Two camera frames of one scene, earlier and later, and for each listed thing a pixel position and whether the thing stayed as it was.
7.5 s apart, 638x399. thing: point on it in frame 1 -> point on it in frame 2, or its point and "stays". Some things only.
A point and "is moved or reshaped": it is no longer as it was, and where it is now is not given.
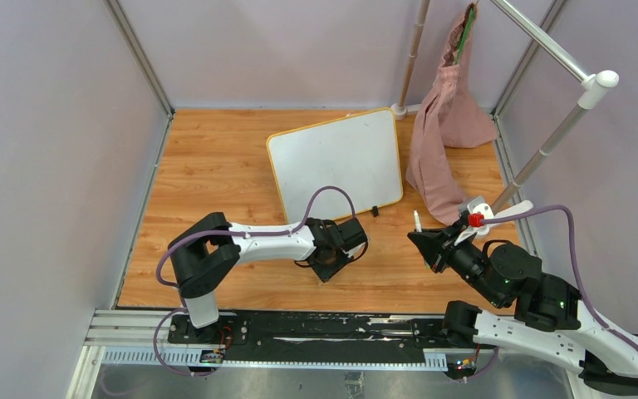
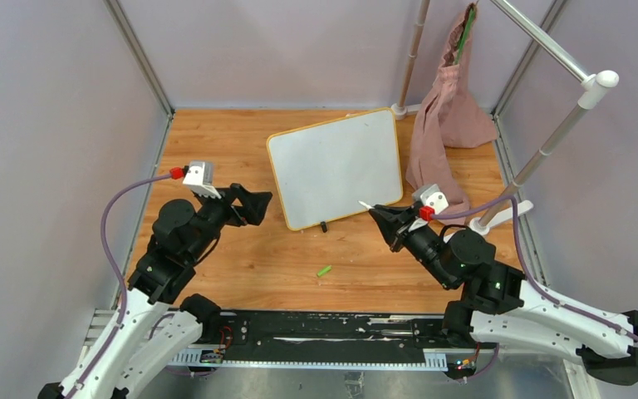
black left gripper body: x=328 y=268 -> x=225 y=210
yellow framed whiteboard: x=358 y=150 stays
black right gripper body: x=448 y=248 -> x=399 y=243
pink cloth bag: x=451 y=114 stays
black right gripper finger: x=429 y=243 -> x=391 y=219
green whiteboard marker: x=419 y=228 is moved or reshaped
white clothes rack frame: x=596 y=85 stays
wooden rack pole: x=414 y=48 stays
